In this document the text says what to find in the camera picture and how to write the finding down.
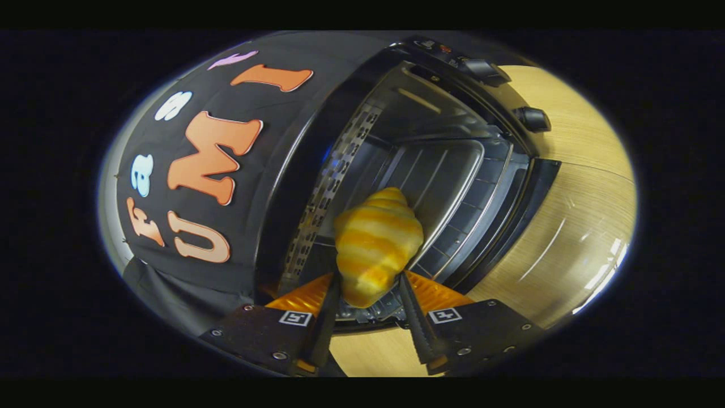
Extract black toaster oven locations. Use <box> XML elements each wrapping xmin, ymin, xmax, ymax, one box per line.
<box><xmin>252</xmin><ymin>34</ymin><xmax>635</xmax><ymax>336</ymax></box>

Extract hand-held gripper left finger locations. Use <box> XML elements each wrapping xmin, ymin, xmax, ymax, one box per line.
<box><xmin>198</xmin><ymin>272</ymin><xmax>342</xmax><ymax>377</ymax></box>

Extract yellow croissant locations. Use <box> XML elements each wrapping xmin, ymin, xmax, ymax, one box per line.
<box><xmin>333</xmin><ymin>187</ymin><xmax>424</xmax><ymax>309</ymax></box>

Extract metal wire oven rack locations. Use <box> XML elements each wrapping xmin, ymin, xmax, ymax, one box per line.
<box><xmin>419</xmin><ymin>142</ymin><xmax>531</xmax><ymax>279</ymax></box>

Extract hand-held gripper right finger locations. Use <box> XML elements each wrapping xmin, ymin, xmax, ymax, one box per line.
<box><xmin>398</xmin><ymin>270</ymin><xmax>547</xmax><ymax>376</ymax></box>

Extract metal baking tray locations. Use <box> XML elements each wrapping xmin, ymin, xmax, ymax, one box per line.
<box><xmin>362</xmin><ymin>139</ymin><xmax>488</xmax><ymax>267</ymax></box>

